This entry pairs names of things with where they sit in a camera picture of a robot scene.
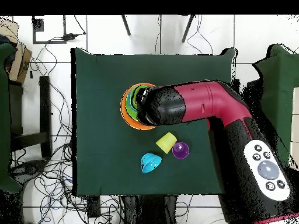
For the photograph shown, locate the ribbed cyan plastic bowl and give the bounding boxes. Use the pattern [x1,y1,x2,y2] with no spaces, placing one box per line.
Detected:
[140,152,162,174]

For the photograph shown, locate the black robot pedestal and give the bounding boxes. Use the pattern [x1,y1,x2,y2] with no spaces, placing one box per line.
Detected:
[121,195,178,224]

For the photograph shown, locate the green plastic cup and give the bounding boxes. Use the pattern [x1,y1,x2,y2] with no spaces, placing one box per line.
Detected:
[130,85,150,109]

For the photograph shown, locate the large orange plastic bowl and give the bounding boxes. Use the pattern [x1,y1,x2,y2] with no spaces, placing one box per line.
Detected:
[120,82,157,131]

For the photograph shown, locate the black square floor frame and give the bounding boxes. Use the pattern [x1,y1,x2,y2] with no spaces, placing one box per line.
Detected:
[32,15,67,44]

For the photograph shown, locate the yellow plastic cup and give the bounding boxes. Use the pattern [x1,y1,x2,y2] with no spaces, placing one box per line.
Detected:
[155,132,178,155]

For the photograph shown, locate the brown cardboard box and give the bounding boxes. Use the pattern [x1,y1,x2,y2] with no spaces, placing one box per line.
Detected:
[0,18,33,84]

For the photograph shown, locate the green plastic bowl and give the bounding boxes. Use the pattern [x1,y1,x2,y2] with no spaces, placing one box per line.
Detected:
[124,85,141,123]

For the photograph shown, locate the black power strip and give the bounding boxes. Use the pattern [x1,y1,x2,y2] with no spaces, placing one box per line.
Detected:
[87,195,101,218]

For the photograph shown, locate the black power adapter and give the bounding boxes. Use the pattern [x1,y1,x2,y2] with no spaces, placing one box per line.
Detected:
[62,33,86,41]

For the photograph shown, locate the black bench frame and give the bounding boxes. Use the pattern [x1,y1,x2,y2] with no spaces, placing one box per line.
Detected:
[9,75,53,159]

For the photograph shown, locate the black tripod leg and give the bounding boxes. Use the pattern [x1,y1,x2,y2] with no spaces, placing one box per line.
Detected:
[181,15,196,43]
[121,15,131,36]

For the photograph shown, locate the green-clothed side table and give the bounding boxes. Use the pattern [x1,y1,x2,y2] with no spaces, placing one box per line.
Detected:
[0,43,23,194]
[252,44,299,164]

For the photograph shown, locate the black stand base with knob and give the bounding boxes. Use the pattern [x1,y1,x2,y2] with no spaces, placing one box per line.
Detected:
[10,159,47,180]

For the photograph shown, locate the dark green table cloth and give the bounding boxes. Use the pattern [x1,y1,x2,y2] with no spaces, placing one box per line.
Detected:
[71,47,238,196]

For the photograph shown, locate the white boxes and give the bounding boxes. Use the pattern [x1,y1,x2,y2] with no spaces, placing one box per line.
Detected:
[288,86,299,169]

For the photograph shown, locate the purple plastic cup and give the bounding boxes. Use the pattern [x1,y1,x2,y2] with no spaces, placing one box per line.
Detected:
[172,142,190,160]

